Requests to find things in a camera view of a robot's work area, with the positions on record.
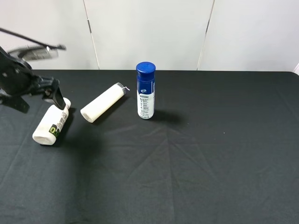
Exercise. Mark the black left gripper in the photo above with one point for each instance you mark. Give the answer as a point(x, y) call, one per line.
point(49, 88)

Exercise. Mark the white bottle green label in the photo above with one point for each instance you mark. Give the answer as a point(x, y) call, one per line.
point(51, 124)

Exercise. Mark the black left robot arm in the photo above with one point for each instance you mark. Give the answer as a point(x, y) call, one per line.
point(17, 77)

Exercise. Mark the white wrapped cylinder roll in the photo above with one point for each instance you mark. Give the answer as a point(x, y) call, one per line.
point(103, 102)

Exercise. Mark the blue capped white bottle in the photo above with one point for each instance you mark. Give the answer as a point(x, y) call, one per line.
point(145, 89)

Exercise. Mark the black tablecloth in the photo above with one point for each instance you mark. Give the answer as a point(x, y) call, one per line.
point(221, 148)

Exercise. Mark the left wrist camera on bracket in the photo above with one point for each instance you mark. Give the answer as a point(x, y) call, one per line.
point(34, 53)

